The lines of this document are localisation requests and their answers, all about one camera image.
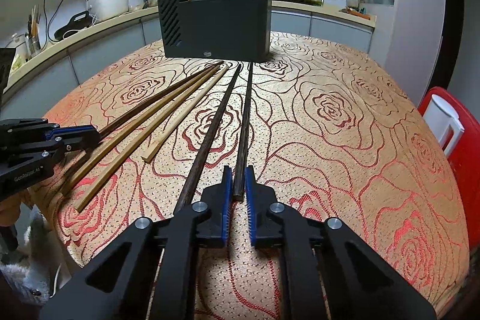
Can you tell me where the dark brown wooden chopstick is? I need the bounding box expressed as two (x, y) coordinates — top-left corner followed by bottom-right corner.
(67, 60), (224, 188)

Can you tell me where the pale bamboo chopstick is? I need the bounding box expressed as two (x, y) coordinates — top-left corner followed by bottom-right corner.
(141, 69), (226, 163)

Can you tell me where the light brown wooden chopstick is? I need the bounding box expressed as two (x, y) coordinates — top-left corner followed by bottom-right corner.
(60, 64), (221, 197)

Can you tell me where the dark black chopstick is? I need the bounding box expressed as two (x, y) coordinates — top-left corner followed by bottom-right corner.
(233, 64), (253, 202)
(173, 64), (242, 215)

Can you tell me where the operator left hand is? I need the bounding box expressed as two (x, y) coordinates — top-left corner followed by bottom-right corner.
(0, 191), (32, 227)

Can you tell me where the countertop utensil jar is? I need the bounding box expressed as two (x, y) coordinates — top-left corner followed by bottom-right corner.
(27, 5), (41, 58)

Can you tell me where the steel pot with lid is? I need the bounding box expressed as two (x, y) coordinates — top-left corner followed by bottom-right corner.
(7, 33), (29, 62)

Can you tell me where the black handheld appliance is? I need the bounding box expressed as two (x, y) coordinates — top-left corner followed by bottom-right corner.
(54, 11), (93, 41)

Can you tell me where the white rice cooker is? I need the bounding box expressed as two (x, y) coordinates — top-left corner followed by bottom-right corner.
(87, 0), (128, 21)

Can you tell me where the rose patterned tablecloth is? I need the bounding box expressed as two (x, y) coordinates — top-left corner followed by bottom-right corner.
(31, 33), (470, 319)

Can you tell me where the red plastic chair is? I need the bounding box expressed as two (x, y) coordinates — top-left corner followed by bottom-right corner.
(418, 86), (479, 250)

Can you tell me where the white plastic pitcher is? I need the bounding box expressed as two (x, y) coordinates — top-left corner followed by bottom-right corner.
(423, 93), (465, 158)

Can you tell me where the dark green utensil holder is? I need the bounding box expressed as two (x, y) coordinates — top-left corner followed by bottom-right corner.
(158, 0), (272, 63)

